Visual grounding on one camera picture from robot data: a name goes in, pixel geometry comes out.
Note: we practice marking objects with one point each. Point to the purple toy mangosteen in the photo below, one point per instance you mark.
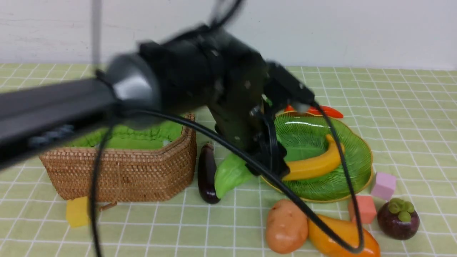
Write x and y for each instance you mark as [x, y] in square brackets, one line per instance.
[398, 219]

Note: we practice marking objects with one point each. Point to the yellow toy banana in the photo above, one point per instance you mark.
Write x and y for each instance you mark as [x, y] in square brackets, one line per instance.
[316, 166]

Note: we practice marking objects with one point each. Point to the green checkered tablecloth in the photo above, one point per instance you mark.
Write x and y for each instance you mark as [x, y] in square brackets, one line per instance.
[408, 117]

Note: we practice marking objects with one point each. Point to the brown toy potato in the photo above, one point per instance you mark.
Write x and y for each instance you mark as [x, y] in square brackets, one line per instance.
[286, 227]

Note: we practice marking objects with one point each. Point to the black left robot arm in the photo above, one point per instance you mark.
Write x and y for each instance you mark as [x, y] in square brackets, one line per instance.
[128, 93]

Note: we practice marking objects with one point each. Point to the green glass leaf plate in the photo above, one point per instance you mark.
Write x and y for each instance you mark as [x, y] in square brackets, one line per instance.
[303, 136]

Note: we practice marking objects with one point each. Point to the light purple foam cube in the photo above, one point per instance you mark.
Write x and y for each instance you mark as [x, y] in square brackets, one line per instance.
[384, 186]

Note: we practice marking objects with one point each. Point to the green toy bitter gourd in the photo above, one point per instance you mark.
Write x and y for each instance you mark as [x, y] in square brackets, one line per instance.
[230, 173]

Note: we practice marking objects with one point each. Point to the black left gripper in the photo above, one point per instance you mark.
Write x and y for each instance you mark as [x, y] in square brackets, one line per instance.
[232, 100]

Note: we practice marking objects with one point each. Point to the orange toy mango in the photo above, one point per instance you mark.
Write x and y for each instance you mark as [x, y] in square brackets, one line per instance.
[347, 230]

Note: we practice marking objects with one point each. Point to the dark purple toy eggplant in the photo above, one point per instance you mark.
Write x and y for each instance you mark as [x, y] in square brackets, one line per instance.
[206, 174]

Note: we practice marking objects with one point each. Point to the woven wicker basket green lining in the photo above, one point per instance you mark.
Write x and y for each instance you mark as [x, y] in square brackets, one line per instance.
[151, 166]

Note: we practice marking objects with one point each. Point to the yellow foam cube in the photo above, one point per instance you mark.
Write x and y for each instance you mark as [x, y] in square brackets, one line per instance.
[77, 213]

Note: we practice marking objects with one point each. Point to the pink-red foam cube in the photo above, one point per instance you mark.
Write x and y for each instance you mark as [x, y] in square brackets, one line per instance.
[367, 209]

